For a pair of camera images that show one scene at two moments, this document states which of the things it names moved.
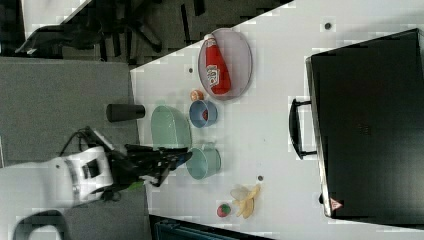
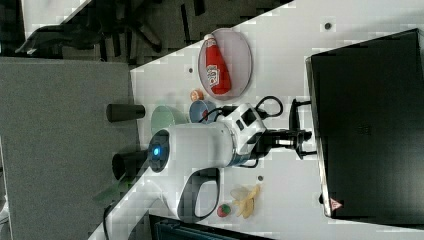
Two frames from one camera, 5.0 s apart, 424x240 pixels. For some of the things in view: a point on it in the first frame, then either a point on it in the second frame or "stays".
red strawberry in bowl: x=205 y=114 stays
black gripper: x=132 y=163 -> x=278 y=138
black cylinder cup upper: x=119 y=112 stays
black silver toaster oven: x=365 y=124 stays
